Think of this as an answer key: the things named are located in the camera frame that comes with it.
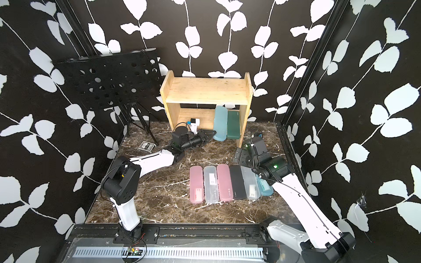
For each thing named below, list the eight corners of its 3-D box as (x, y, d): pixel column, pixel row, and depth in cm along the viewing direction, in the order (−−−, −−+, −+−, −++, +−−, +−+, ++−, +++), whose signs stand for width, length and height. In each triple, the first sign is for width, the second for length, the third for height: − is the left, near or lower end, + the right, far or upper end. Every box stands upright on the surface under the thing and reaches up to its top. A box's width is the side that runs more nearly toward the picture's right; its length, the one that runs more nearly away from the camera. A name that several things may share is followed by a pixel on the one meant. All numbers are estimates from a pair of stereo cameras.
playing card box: (139, 149, 107) (138, 147, 105) (144, 142, 111) (143, 140, 109) (152, 152, 106) (151, 150, 104) (157, 145, 110) (156, 143, 108)
